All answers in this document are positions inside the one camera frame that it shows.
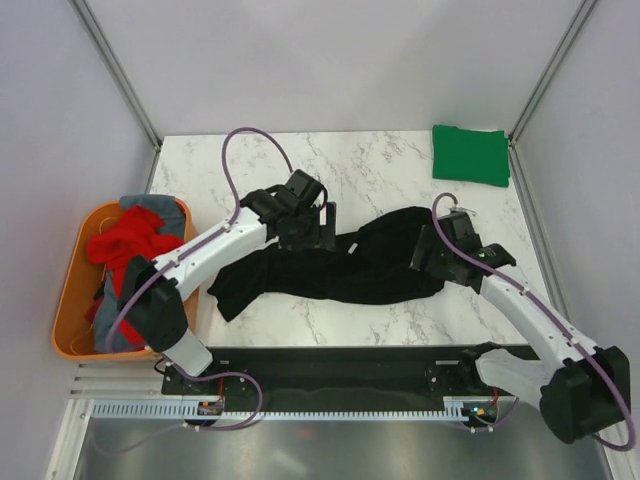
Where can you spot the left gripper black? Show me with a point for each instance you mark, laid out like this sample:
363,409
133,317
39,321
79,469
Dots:
321,237

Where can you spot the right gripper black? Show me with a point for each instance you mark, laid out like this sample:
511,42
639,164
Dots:
427,240

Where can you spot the black t shirt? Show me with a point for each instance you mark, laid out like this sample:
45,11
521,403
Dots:
370,266

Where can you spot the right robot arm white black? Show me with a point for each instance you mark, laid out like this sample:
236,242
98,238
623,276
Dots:
578,387

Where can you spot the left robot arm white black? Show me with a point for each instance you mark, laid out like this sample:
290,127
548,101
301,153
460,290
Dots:
160,317

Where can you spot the folded green t shirt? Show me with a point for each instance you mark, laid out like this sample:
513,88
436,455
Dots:
470,156

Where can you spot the red t shirt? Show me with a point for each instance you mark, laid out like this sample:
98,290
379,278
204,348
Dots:
130,240

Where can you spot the grey t shirt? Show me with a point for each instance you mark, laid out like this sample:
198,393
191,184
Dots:
160,215

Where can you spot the orange plastic basket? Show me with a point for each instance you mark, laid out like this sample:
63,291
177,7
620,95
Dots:
120,242

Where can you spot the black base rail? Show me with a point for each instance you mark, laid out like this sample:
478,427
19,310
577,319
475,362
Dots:
334,378

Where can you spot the white slotted cable duct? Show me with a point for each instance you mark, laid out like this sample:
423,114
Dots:
451,411

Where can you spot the left aluminium frame post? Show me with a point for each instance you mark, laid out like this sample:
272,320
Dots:
114,67

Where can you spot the aluminium frame post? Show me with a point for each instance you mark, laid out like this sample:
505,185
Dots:
114,67
563,48

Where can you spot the right aluminium frame post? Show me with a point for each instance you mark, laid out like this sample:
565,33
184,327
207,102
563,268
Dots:
563,48

